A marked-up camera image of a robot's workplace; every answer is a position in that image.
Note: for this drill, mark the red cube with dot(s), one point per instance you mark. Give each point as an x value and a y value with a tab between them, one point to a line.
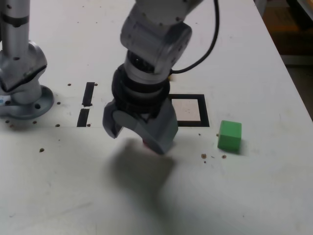
146	144

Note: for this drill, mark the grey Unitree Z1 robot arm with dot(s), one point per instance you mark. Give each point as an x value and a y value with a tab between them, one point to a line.
151	36

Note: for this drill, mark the black tape strip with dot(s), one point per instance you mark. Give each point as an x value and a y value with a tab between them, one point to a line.
88	94

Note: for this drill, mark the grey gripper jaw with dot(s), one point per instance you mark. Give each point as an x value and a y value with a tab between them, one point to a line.
111	121
161	133

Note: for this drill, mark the brown cardboard box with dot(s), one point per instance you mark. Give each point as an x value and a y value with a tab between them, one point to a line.
291	24

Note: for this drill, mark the black tape square outline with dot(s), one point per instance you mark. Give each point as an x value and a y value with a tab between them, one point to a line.
205	110

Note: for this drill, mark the green cube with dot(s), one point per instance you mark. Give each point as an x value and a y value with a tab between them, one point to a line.
230	137

